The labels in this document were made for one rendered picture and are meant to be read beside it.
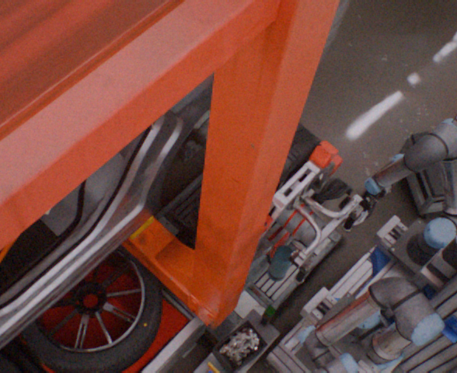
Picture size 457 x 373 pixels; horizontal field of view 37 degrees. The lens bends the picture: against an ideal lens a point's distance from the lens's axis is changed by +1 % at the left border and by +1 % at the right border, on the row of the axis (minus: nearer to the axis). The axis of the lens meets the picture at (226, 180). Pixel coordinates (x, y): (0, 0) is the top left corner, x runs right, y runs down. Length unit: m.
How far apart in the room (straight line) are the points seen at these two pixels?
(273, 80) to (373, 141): 2.97
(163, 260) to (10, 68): 2.35
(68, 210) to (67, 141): 2.10
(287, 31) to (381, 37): 3.56
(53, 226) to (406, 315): 1.53
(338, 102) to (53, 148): 3.54
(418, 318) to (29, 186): 1.61
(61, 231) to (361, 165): 1.95
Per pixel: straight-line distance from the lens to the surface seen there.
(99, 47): 0.68
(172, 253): 2.99
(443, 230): 2.92
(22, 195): 0.93
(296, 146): 2.78
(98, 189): 2.82
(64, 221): 3.02
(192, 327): 3.25
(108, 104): 0.96
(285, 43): 1.24
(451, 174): 2.84
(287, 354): 3.45
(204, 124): 3.06
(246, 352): 3.07
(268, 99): 1.39
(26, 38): 0.70
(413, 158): 2.69
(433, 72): 4.70
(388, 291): 2.32
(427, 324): 2.30
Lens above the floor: 3.53
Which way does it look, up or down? 63 degrees down
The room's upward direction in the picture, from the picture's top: 10 degrees clockwise
